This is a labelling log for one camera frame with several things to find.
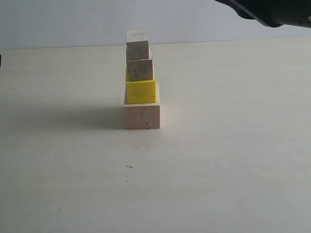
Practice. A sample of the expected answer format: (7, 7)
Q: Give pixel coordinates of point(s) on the small light wooden cube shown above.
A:
(137, 45)

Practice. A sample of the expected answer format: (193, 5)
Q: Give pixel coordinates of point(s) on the medium striped wooden cube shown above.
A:
(141, 69)

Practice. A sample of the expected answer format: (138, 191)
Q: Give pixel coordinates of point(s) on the yellow cube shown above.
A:
(140, 92)

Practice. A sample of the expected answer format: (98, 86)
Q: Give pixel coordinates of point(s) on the large light wooden cube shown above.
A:
(142, 116)

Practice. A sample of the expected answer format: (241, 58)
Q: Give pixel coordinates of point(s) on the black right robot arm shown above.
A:
(273, 13)

